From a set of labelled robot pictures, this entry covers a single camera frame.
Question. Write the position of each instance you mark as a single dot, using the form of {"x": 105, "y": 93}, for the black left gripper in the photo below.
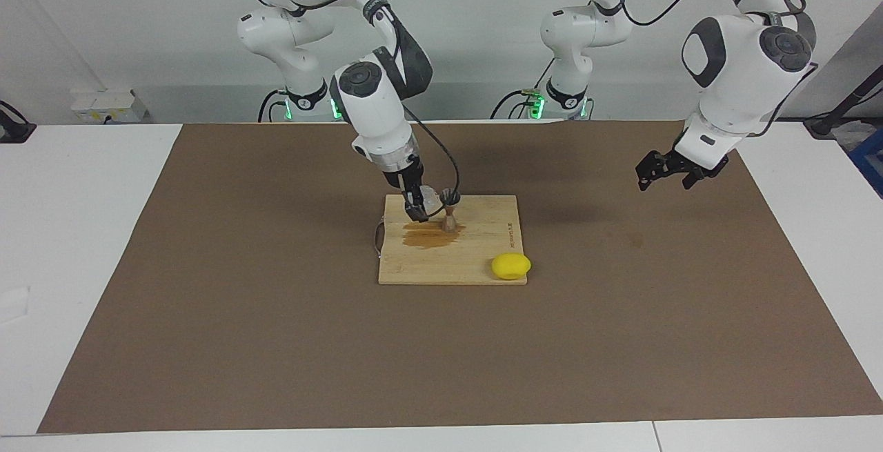
{"x": 690, "y": 162}

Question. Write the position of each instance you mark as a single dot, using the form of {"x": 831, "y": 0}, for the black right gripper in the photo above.
{"x": 403, "y": 174}

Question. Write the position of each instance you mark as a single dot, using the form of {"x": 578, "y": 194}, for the clear glass cup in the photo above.
{"x": 432, "y": 198}

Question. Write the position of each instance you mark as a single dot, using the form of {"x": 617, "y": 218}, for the steel jigger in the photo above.
{"x": 450, "y": 221}

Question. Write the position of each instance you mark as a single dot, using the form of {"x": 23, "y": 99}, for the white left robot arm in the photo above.
{"x": 745, "y": 72}

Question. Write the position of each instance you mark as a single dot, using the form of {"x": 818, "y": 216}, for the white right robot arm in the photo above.
{"x": 372, "y": 107}

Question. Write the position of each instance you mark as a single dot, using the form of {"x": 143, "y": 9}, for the wooden cutting board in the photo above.
{"x": 448, "y": 266}

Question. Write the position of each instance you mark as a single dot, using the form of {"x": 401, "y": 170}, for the yellow lemon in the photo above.
{"x": 511, "y": 266}

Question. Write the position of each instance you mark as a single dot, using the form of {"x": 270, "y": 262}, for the brown table mat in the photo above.
{"x": 441, "y": 355}

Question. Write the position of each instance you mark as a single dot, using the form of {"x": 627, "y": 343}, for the black stand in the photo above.
{"x": 824, "y": 124}

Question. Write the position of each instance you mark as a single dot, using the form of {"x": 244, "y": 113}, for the white socket box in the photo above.
{"x": 103, "y": 107}

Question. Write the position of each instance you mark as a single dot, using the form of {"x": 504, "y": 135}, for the black table clamp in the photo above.
{"x": 14, "y": 131}

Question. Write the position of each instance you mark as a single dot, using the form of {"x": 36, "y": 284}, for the white paper sticker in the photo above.
{"x": 14, "y": 306}

